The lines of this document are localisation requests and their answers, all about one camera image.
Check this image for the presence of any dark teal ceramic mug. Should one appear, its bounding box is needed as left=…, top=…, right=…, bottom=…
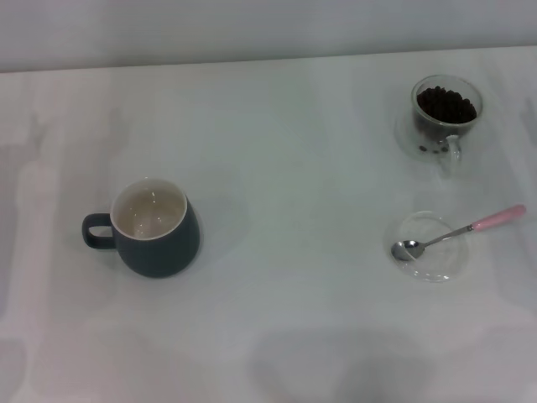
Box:
left=81, top=176, right=201, bottom=279

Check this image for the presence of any pink-handled metal spoon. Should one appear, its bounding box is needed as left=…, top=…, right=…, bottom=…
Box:
left=390, top=204, right=527, bottom=262

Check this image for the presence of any coffee beans pile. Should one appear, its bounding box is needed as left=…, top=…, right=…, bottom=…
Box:
left=414, top=86, right=478, bottom=142

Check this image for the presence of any empty glass saucer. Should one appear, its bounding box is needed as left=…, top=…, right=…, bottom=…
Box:
left=385, top=209, right=469, bottom=283

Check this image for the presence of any double-wall glass cup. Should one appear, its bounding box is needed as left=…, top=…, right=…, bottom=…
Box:
left=410, top=74, right=483, bottom=177

